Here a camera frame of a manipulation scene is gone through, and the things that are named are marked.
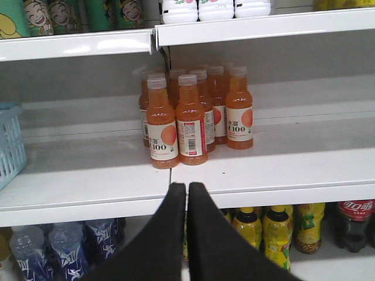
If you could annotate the white metal store shelving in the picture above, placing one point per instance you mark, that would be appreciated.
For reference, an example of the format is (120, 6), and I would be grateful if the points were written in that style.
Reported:
(311, 75)

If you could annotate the blue sports drink bottle right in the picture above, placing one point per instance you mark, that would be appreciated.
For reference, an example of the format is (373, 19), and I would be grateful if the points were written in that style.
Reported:
(66, 239)

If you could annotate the orange C100 bottle front middle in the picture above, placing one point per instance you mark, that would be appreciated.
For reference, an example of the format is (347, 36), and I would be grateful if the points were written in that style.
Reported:
(190, 122)

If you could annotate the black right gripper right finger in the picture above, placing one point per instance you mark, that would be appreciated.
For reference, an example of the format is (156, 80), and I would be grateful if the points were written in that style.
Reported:
(216, 250)

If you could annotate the orange C100 bottle front left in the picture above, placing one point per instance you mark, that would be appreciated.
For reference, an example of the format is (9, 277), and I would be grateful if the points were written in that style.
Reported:
(160, 117)

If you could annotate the light blue plastic basket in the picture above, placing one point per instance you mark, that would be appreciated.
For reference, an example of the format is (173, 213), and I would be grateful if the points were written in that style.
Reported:
(13, 155)

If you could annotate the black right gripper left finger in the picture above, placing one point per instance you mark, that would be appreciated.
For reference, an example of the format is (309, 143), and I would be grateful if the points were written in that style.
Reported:
(156, 252)

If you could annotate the yellow lemon tea bottle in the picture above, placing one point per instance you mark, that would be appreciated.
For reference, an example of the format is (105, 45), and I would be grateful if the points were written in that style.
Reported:
(308, 226)
(277, 235)
(249, 226)

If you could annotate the blue sports drink bottle left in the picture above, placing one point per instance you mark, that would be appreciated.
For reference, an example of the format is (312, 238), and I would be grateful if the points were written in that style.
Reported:
(27, 244)

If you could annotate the coke bottle on shelf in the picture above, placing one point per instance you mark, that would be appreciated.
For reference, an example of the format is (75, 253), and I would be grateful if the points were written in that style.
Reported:
(352, 219)

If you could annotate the orange C100 bottle right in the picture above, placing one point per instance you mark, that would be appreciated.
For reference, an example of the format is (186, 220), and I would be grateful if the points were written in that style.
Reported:
(239, 110)

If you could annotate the orange c100 bottle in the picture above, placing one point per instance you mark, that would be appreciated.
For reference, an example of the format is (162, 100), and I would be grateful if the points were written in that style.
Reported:
(239, 110)
(190, 122)
(160, 117)

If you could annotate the blue sports drink bottle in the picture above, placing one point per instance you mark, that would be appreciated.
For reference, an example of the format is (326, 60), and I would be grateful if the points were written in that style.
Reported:
(27, 244)
(66, 239)

